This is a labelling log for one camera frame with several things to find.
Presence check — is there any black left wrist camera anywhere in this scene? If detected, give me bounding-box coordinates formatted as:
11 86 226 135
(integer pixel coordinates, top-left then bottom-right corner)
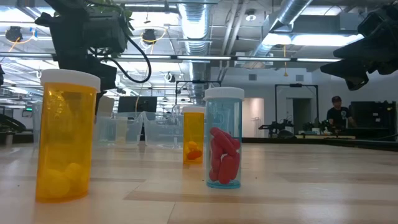
82 14 129 54

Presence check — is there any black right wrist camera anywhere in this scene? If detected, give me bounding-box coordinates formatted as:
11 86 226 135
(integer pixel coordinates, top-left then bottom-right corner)
357 7 398 37

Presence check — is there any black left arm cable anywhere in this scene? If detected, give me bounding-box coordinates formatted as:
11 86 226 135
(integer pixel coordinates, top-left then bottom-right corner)
88 30 152 84

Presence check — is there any clear plastic bin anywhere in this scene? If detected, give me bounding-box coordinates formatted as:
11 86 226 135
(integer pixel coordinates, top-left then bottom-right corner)
93 111 146 146
143 105 185 149

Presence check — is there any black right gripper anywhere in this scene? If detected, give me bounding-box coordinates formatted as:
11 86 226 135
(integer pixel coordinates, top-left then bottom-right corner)
320 34 398 91

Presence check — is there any clear plastic container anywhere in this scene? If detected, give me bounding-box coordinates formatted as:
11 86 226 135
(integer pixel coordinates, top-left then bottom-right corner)
32 101 43 144

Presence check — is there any black cabinet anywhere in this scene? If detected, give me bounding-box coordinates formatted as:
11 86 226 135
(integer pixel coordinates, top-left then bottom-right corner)
348 101 397 141

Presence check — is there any green potted tree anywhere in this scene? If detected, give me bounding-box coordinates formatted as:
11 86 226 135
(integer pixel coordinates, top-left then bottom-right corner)
54 0 135 34

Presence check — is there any long ceiling light bar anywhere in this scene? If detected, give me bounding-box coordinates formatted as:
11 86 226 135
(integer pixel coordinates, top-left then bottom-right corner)
0 52 343 63

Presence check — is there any large orange pill bottle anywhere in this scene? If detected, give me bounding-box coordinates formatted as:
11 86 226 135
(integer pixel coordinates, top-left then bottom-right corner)
35 68 101 203

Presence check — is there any slanted silver ventilation duct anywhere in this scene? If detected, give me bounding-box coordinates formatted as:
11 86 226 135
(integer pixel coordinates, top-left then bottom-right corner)
248 0 313 63

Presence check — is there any small orange pill bottle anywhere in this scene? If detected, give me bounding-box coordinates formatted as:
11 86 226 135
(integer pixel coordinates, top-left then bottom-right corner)
182 105 206 165

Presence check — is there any yellow hanging cord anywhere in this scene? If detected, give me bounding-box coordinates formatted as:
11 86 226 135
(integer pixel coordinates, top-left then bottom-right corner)
282 45 289 77

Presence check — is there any black metal frame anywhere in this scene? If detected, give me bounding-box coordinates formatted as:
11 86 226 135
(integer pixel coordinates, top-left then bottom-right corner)
274 83 319 125
175 80 222 105

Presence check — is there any blue bottle with pink pills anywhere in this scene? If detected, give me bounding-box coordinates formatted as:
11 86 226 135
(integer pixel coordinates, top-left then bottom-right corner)
203 86 245 190

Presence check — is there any person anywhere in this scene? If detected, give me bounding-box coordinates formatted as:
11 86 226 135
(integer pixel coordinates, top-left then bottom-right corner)
326 95 358 129

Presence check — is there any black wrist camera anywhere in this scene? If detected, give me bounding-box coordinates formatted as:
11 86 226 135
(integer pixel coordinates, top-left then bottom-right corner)
82 14 129 54
357 7 398 37

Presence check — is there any dark background table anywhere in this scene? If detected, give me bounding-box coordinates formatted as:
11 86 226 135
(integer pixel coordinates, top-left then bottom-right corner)
242 134 398 152

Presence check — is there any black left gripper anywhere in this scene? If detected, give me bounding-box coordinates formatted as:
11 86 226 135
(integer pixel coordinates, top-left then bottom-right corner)
34 0 118 114

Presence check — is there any black ceiling lamp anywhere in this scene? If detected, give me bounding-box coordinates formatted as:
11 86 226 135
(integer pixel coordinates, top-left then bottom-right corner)
142 28 157 44
5 26 23 43

